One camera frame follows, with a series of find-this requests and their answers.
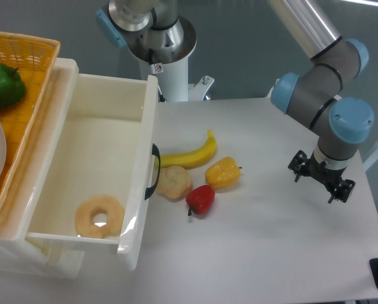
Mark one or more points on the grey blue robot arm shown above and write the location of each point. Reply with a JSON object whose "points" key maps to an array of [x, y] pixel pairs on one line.
{"points": [[341, 124]]}

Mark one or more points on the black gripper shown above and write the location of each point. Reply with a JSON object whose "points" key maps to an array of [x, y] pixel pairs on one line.
{"points": [[338, 188]]}

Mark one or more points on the beige cream puff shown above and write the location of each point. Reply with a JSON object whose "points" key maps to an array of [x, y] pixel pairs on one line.
{"points": [[174, 182]]}

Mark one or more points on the green bell pepper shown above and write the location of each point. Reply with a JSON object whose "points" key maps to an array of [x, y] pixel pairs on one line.
{"points": [[12, 87]]}

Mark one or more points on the yellow banana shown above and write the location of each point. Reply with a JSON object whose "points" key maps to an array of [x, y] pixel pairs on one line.
{"points": [[191, 159]]}

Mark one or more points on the white drawer cabinet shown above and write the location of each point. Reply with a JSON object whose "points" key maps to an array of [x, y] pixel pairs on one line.
{"points": [[20, 253]]}

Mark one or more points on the yellow bell pepper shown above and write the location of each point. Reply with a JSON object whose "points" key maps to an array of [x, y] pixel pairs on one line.
{"points": [[223, 173]]}

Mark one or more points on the beige donut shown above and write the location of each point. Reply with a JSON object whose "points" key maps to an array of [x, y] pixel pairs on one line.
{"points": [[99, 217]]}

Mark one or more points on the orange woven basket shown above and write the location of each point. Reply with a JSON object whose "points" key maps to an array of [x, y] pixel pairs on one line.
{"points": [[34, 57]]}

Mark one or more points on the red bell pepper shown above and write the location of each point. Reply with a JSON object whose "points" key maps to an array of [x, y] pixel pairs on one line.
{"points": [[200, 200]]}

